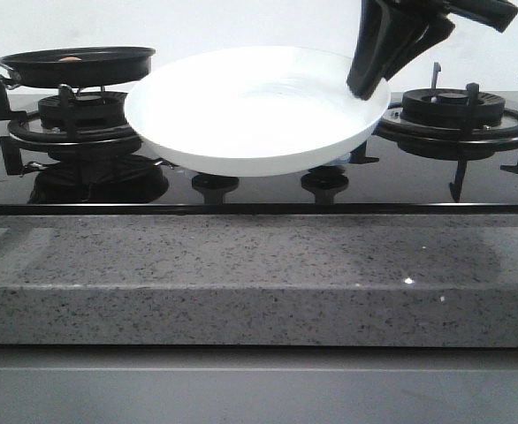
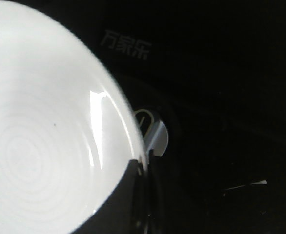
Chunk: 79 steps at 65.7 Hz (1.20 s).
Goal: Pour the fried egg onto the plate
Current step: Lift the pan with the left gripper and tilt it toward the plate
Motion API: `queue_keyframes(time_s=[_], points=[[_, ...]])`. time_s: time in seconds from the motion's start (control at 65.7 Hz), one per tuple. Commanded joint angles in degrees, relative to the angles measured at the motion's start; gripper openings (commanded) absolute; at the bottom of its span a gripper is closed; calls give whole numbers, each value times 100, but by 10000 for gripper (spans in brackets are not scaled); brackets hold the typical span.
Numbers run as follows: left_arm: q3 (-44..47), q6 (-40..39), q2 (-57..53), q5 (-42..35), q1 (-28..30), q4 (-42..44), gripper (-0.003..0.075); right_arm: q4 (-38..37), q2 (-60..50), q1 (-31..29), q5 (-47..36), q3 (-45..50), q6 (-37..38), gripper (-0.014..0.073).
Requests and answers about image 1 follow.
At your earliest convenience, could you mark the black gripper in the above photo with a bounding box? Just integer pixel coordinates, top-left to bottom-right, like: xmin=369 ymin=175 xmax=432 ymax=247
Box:
xmin=347 ymin=0 xmax=518 ymax=98

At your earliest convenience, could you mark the white plate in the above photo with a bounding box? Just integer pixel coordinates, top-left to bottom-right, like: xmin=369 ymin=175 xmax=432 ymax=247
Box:
xmin=124 ymin=46 xmax=391 ymax=177

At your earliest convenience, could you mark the black frying pan mint handle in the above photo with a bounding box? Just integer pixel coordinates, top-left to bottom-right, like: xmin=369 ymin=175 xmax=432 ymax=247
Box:
xmin=0 ymin=46 xmax=156 ymax=88

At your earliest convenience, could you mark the right black gas burner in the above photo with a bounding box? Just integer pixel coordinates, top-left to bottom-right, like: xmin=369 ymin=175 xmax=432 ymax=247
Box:
xmin=400 ymin=88 xmax=506 ymax=128

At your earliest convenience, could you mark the black gas burner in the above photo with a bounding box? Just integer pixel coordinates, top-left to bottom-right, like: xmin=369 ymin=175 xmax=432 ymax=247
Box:
xmin=400 ymin=88 xmax=506 ymax=128
xmin=38 ymin=91 xmax=127 ymax=130

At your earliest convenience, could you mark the right black pan support grate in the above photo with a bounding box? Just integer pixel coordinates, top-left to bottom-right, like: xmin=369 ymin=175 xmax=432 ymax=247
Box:
xmin=375 ymin=62 xmax=518 ymax=149

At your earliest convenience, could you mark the black pan support grate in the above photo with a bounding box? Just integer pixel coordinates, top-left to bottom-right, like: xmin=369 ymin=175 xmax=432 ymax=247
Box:
xmin=375 ymin=62 xmax=518 ymax=149
xmin=0 ymin=76 xmax=141 ymax=150

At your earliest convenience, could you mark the black glass gas cooktop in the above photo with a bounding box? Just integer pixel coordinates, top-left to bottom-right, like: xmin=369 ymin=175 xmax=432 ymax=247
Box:
xmin=0 ymin=91 xmax=518 ymax=216

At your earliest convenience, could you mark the right silver stove knob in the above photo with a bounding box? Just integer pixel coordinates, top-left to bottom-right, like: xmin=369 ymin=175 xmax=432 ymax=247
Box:
xmin=325 ymin=152 xmax=352 ymax=166

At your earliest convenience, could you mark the left black gas burner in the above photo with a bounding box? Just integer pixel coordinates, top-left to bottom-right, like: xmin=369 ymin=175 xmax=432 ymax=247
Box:
xmin=38 ymin=91 xmax=127 ymax=130

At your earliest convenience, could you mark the left black pan support grate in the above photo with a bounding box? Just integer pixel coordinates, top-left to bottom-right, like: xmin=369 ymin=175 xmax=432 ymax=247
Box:
xmin=0 ymin=76 xmax=141 ymax=150

